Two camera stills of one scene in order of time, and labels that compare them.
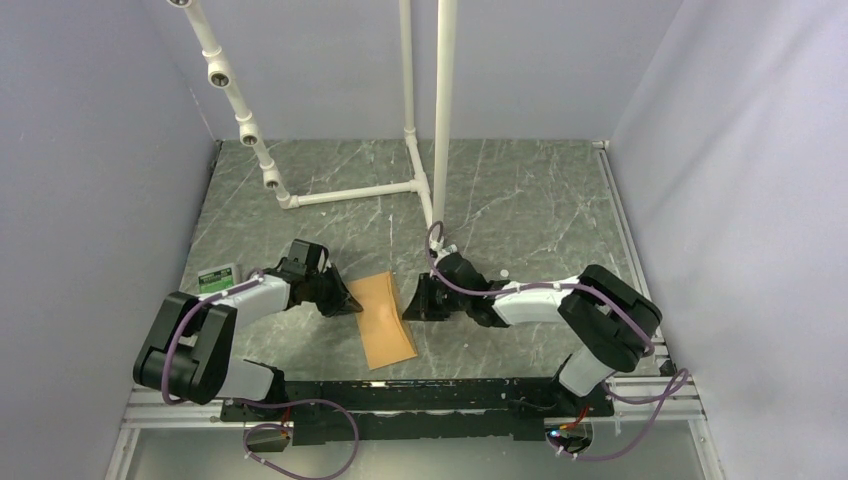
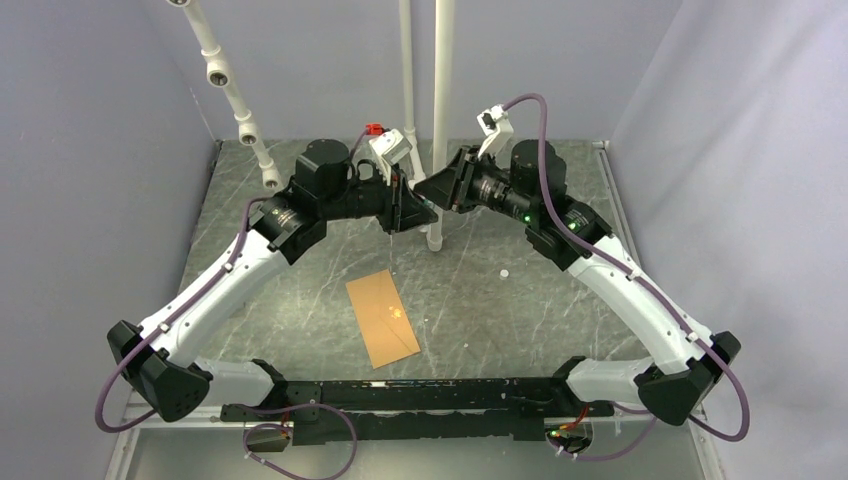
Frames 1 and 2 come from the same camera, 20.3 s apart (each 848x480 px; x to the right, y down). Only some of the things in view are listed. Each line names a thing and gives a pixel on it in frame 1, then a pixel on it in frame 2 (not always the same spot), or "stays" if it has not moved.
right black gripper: [422, 307] to [451, 187]
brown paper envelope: [386, 340] stays
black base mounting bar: [342, 413] stays
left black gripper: [342, 301] to [402, 209]
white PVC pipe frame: [435, 190] stays
